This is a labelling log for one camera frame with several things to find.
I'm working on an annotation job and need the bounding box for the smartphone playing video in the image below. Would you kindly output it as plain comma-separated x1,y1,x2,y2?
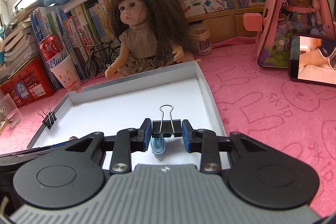
288,34,336,86

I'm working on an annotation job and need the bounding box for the stack of books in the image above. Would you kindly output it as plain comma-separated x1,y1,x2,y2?
1,12,40,83

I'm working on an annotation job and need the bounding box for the red beer can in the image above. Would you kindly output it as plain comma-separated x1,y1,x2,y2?
39,34,69,69

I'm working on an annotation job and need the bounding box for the large black binder clip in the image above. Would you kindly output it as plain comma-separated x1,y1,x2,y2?
151,104,182,138

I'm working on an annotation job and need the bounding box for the black miniature bicycle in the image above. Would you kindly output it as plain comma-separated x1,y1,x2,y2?
85,42,121,79

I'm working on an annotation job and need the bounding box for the black binder clip on tray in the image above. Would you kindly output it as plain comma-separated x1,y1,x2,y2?
38,108,57,129

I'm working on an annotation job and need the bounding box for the pink triangular dollhouse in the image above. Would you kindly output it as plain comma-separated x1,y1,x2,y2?
243,0,335,68

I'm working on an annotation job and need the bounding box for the white cardboard box tray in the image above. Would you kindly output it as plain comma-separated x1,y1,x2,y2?
27,62,226,148

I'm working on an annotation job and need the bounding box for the white cat paper cup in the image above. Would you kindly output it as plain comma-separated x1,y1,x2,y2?
51,56,81,92

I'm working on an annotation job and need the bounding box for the brown-haired doll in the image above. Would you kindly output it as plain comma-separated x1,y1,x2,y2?
105,0,196,79

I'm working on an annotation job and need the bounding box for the light blue hair clip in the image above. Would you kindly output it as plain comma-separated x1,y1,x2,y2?
150,136,166,155

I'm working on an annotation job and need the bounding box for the red plastic basket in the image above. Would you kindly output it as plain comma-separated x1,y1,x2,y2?
1,56,56,107

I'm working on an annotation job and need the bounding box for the small brown jar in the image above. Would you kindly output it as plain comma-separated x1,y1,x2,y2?
189,23,212,56

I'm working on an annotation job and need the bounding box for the clear acrylic block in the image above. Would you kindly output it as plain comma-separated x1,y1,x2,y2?
1,94,23,128

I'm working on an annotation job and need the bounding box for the pink rabbit towel mat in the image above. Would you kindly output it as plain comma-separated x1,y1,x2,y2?
0,36,336,218

